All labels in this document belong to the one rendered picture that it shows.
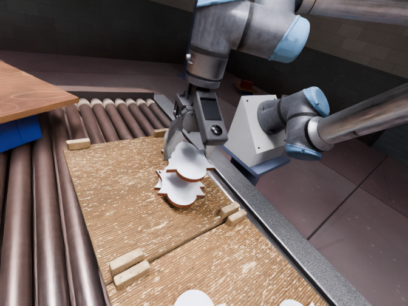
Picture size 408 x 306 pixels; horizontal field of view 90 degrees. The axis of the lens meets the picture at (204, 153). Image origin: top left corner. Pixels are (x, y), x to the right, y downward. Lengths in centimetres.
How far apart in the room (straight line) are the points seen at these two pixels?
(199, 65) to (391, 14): 37
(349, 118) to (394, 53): 445
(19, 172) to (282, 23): 66
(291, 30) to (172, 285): 49
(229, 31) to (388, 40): 481
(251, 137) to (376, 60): 442
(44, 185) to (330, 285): 71
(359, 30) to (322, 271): 492
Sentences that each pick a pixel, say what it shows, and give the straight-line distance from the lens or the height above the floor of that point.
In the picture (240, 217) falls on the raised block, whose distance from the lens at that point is 54.
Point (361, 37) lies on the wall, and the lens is 524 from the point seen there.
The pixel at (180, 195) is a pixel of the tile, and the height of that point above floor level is 97.
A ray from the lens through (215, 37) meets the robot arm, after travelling 39.
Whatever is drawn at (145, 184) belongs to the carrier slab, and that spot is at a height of 94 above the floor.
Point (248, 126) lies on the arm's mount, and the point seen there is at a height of 102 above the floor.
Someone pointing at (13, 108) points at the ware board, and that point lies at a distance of 71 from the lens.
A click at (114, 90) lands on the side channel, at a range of 109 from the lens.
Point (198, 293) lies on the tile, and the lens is 44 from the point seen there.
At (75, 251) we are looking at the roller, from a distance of 51.
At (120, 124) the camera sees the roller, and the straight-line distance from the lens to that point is 86.
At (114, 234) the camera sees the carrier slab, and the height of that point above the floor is 94.
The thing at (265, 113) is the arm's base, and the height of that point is 108.
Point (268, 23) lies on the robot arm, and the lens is 40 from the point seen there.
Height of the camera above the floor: 135
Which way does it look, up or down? 34 degrees down
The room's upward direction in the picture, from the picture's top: 17 degrees clockwise
